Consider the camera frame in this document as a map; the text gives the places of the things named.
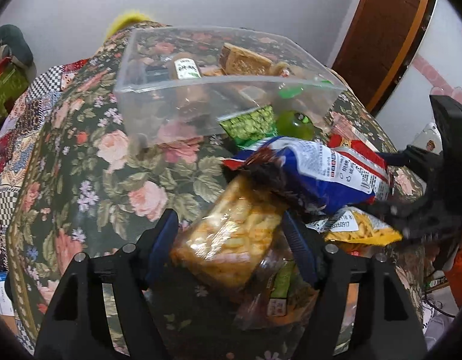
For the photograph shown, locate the red snack bag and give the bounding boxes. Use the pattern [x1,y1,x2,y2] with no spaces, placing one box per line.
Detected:
[328,134,387,169]

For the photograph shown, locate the yellow fries snack bag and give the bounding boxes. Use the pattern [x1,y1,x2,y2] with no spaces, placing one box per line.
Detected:
[306,207,403,246]

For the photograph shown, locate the blue white snack bag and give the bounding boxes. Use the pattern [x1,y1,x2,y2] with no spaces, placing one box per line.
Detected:
[223,136,391,214]

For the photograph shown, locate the green pastry pack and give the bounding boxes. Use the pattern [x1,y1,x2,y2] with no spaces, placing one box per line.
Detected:
[278,65,334,99]

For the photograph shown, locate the clear fried snack pack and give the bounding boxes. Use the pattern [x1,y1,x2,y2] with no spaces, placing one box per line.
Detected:
[170,173,288,291]

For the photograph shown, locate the brown cake pack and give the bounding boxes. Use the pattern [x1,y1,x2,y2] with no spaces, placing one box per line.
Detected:
[219,42,272,76]

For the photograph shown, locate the small brown label pack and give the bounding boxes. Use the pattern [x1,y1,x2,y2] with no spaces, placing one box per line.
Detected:
[174,58,201,80]

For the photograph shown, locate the orange balls snack bag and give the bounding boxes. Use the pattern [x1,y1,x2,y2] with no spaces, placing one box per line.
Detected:
[233,247,319,331]

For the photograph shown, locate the white heart sticker door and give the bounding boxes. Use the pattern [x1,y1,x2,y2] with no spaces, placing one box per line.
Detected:
[376,0,462,149]

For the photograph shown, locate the white blue paper box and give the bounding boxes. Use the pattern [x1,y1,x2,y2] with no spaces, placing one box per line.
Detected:
[0,272,14,316]

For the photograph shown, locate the wooden wardrobe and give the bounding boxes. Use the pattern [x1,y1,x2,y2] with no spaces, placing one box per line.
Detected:
[333,0,436,116]

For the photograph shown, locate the floral green bedspread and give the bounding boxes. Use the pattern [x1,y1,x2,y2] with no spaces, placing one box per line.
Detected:
[7,20,427,360]

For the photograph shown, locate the green pea snack bag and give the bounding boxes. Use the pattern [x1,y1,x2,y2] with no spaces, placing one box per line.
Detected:
[217,105,277,148]

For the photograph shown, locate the patchwork quilt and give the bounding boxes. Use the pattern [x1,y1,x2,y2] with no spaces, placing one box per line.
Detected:
[0,59,88,274]

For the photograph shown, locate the clear plastic storage box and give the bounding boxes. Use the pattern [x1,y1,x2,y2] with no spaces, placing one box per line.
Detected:
[113,27,345,147]

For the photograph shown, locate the green patterned box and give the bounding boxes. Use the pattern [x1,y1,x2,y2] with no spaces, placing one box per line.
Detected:
[0,63,29,125]

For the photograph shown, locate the grey pillow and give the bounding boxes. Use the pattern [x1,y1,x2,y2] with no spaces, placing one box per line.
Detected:
[0,24,33,69]

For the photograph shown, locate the yellow plush hoop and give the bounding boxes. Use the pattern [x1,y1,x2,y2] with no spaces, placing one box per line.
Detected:
[105,10,151,40]

